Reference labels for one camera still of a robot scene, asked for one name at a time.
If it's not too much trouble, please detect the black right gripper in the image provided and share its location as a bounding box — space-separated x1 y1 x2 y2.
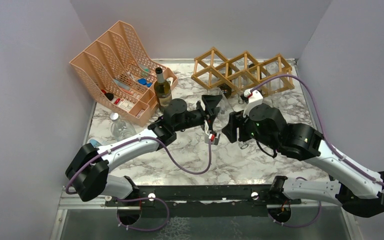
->
222 104 278 150

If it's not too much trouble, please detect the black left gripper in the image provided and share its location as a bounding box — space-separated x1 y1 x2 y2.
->
174 95 223 133

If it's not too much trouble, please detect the small clear glass bottle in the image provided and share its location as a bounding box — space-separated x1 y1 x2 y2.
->
207 88 239 146

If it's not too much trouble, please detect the dark labelled wine bottle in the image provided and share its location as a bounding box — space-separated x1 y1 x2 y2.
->
218 67 233 98

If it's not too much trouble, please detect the tall clear glass bottle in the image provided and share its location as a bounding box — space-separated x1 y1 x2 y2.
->
233 61 253 105

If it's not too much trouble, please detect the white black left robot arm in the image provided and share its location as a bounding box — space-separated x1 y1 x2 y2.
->
65 94 223 206

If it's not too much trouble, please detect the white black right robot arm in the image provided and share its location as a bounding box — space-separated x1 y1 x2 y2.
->
222 103 384 218

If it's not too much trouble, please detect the wooden lattice wine rack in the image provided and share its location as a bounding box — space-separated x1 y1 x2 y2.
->
191 47 293 97

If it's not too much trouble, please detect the green wine bottle gold label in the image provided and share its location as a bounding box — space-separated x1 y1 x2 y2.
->
154 67 172 112

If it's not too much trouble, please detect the clear bottle blue content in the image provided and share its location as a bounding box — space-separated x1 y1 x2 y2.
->
87 137 107 148

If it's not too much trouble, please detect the blue item in organizer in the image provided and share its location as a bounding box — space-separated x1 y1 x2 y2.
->
137 78 153 88

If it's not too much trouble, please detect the red white box in organizer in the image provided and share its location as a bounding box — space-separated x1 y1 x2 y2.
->
113 98 135 112

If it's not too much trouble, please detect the round clear flask silver cap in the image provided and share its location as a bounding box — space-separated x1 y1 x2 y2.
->
109 112 137 142

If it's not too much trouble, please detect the peach plastic file organizer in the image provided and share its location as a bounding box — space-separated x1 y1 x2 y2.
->
70 21 178 127

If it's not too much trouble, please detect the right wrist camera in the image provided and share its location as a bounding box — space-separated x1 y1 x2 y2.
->
242 89 264 118

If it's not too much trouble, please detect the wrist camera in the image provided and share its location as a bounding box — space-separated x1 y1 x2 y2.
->
242 89 264 118
203 120 220 146

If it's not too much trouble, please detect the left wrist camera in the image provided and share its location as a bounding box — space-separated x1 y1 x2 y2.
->
203 120 220 146

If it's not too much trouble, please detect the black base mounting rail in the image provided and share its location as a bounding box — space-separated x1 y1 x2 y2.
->
105 184 301 218

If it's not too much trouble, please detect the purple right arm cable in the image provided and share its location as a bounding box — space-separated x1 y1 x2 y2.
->
249 73 384 204

